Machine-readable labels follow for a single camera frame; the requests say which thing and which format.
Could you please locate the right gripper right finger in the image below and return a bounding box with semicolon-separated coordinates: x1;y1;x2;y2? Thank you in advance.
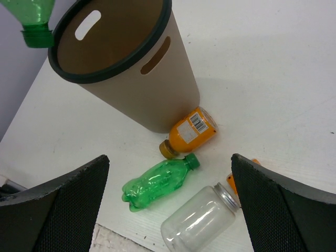
231;154;335;251

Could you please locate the brown cardboard bin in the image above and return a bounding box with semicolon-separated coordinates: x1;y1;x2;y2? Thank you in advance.
48;1;200;133

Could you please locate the clear plastic bottle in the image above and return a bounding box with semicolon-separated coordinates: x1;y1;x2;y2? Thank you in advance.
161;183;240;251

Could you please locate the orange bottle near clear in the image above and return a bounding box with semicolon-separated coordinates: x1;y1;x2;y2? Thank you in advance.
226;158;261;195

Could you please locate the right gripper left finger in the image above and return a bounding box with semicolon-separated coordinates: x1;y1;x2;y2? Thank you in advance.
1;155;109;251

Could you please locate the orange bottle with label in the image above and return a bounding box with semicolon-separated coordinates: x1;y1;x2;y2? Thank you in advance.
159;107;218;159

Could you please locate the green bottle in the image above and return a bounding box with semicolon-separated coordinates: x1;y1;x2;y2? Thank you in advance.
122;153;200;212
1;0;55;48

